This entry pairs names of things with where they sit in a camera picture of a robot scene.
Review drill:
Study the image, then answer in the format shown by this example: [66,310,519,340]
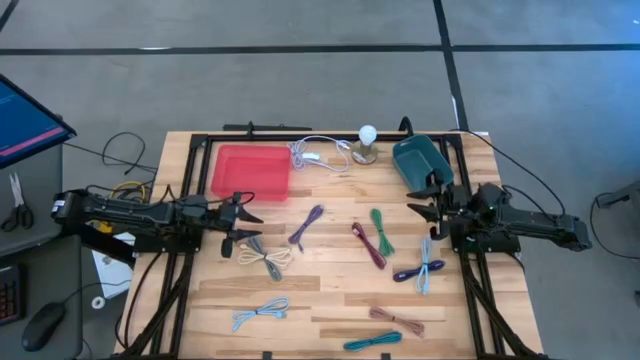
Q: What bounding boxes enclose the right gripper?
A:
[406,168,455,242]

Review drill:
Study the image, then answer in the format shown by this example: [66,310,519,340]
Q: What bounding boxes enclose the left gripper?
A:
[218,192,265,259]

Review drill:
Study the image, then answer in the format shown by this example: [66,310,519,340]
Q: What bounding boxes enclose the cream USB cable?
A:
[236,243,294,268]

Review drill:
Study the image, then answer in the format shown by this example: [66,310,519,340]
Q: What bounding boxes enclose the light blue USB cable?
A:
[231,296,291,333]
[416,236,434,295]

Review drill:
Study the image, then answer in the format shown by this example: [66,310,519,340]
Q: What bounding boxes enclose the grey and cream cable bundle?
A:
[248,235,284,282]

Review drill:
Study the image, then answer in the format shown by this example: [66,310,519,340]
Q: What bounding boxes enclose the green USB cable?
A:
[369,208,396,258]

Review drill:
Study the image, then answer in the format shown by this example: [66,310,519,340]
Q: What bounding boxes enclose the purple USB cable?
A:
[288,204,325,253]

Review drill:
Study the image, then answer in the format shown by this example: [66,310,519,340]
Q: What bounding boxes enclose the maroon braided USB cable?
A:
[351,221,388,271]

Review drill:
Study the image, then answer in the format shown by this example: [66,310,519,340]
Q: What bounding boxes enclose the navy braided USB cable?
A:
[392,259,446,283]

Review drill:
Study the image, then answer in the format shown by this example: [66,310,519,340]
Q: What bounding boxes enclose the brown braided USB cable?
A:
[368,306,426,338]

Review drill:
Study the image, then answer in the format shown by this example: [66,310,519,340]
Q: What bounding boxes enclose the teal plastic basket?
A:
[392,133,455,194]

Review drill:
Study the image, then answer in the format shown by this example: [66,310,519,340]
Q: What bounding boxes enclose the red translucent plastic bin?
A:
[210,144,293,203]

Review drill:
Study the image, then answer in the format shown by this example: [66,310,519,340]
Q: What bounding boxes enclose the brass lamp base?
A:
[350,139,380,166]

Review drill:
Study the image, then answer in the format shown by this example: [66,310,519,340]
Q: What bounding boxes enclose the white paper sheet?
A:
[92,232,136,300]

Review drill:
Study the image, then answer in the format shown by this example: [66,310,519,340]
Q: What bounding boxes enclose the grey desk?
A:
[0,144,84,360]

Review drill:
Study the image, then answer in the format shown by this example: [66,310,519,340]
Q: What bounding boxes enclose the black computer mouse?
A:
[20,301,68,353]

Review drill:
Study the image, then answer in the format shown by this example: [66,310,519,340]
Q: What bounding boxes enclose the computer monitor blue screen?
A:
[0,73,78,170]

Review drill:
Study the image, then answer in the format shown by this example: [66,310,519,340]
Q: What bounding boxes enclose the black keyboard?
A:
[0,263,26,326]

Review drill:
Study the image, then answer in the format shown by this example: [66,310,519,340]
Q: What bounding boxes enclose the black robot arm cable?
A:
[452,128,569,219]

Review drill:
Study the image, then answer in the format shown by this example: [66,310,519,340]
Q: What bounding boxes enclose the black aluminium table frame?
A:
[119,119,546,360]

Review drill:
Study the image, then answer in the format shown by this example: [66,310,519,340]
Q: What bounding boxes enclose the yellow cable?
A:
[109,180,149,201]

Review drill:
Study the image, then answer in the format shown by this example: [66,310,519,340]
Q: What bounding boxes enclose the teal braided USB cable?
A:
[342,330,404,353]

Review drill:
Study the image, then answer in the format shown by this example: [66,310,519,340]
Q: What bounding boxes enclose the thin black floor cable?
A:
[63,131,159,176]
[589,192,640,260]

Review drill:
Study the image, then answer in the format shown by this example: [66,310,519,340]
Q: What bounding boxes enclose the black handled scissors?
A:
[0,172,35,233]

